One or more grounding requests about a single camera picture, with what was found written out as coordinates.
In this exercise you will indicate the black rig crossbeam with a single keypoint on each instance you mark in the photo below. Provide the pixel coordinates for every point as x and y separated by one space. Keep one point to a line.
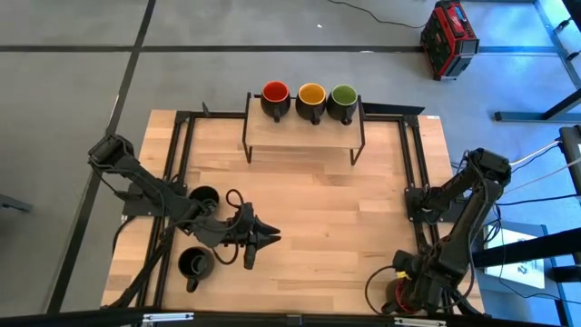
68 320

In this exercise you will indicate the glossy black mug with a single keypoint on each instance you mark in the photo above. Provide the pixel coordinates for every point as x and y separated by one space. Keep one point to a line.
196 264

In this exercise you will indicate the black mug green interior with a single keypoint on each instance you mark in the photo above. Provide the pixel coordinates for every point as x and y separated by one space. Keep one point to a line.
343 95

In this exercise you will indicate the red black tool case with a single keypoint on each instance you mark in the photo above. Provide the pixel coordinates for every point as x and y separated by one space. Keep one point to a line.
447 41

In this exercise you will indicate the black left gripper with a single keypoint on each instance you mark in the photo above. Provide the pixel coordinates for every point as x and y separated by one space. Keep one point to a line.
243 231

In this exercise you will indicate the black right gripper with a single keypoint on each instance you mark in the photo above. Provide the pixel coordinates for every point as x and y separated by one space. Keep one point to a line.
424 281

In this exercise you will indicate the grey furniture leg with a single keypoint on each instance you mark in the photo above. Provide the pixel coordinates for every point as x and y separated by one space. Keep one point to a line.
13 203

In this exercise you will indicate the black metal table frame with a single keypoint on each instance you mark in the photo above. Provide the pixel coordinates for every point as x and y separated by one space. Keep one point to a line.
218 115

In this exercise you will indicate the silver metal bracket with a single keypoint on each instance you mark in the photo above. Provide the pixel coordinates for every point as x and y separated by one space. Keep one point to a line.
168 317
420 322

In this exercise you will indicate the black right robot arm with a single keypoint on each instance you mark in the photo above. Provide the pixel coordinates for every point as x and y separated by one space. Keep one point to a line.
467 213

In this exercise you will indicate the wooden shelf black metal legs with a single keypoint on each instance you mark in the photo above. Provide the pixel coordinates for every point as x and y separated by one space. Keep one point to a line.
299 134

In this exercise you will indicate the black table beam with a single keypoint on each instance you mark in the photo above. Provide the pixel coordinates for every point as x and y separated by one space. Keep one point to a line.
544 243

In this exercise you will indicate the black equipment stand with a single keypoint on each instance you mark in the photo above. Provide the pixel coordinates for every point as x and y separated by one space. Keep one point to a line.
571 154

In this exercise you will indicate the white box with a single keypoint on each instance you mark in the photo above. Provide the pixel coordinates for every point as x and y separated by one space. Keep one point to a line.
504 277

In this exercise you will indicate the black mug red interior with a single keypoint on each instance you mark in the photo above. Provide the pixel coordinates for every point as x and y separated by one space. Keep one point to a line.
275 91

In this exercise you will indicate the grey metal stand frame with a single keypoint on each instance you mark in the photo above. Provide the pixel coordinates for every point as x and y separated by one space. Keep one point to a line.
522 116

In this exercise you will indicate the black mug yellow interior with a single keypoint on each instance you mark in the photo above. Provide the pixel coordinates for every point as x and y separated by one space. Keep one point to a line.
311 94

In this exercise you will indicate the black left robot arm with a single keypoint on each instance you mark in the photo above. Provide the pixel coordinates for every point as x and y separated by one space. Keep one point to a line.
145 181

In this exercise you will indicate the large black bowl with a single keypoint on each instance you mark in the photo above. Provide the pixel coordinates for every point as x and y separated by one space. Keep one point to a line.
204 194

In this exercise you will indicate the black flat wedge plate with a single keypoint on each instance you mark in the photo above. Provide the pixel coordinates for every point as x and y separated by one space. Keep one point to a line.
390 110

